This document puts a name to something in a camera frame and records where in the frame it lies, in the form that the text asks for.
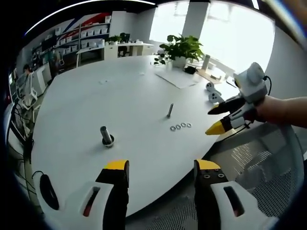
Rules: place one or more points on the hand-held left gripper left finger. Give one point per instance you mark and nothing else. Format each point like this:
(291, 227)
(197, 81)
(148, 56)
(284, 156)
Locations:
(112, 196)

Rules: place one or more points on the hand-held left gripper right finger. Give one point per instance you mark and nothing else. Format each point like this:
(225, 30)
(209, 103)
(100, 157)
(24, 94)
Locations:
(208, 198)

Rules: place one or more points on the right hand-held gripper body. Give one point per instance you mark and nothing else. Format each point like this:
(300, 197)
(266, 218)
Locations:
(251, 83)

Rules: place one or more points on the thin metal threaded stud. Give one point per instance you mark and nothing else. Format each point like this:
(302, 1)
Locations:
(170, 109)

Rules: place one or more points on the thick metal threaded stud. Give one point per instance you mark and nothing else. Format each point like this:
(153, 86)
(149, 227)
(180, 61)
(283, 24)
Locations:
(105, 134)

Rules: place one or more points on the white handheld controller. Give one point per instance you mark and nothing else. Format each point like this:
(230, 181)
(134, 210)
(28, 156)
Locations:
(211, 86)
(215, 97)

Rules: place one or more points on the wooden tray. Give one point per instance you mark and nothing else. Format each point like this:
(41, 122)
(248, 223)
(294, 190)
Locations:
(211, 76)

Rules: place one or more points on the white cylinder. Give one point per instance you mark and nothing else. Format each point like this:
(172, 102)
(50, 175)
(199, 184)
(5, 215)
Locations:
(206, 62)

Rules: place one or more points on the small black object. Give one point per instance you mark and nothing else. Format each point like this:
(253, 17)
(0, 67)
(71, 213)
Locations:
(190, 70)

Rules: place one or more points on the white paper sheet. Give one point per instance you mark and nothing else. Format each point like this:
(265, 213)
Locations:
(177, 79)

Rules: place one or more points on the grey mesh office chair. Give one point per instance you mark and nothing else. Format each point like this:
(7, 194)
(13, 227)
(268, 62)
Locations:
(263, 172)

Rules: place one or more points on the black computer mouse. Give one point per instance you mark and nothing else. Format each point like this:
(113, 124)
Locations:
(49, 191)

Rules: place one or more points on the green potted plant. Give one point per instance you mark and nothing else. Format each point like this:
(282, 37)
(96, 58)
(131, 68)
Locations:
(182, 46)

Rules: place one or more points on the small black monitor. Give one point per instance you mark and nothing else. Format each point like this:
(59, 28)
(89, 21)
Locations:
(124, 37)

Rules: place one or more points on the small green desk plant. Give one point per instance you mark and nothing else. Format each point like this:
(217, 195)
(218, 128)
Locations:
(115, 39)

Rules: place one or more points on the white office chair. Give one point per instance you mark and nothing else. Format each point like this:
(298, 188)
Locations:
(25, 95)

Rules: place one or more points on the white cabinet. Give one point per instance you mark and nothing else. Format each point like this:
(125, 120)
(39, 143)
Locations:
(42, 79)

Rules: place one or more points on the white background desk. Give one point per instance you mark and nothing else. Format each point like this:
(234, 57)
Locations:
(91, 49)

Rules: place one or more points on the shelving with white bins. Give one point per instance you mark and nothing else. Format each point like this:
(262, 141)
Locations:
(91, 32)

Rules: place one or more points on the long ceiling light strip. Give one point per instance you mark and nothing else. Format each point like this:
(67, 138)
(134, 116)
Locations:
(38, 22)

